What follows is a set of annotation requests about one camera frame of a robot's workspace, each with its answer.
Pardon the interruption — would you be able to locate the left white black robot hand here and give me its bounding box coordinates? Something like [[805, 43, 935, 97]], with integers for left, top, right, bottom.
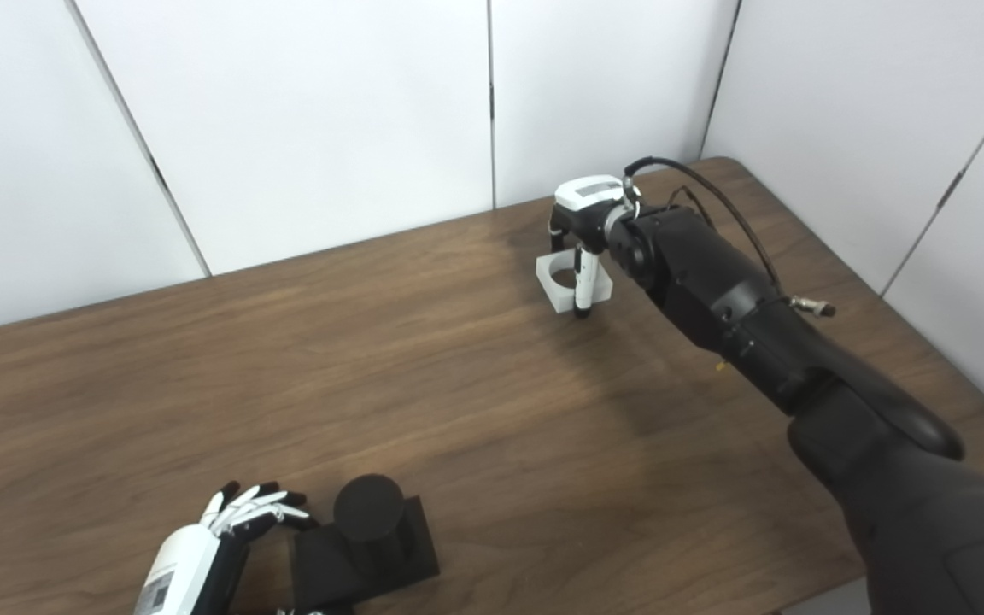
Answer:
[[133, 481, 318, 615]]

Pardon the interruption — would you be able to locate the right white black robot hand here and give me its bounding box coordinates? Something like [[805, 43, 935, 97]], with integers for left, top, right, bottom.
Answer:
[[548, 174, 642, 319]]

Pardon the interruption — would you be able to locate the white square piece with hole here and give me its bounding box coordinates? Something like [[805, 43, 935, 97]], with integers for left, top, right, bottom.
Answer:
[[535, 250, 612, 313]]

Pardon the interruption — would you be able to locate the black peg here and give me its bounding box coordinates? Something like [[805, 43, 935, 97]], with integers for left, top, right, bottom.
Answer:
[[290, 475, 441, 612]]

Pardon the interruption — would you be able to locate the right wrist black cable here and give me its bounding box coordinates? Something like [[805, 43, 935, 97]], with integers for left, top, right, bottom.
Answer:
[[623, 156, 836, 319]]

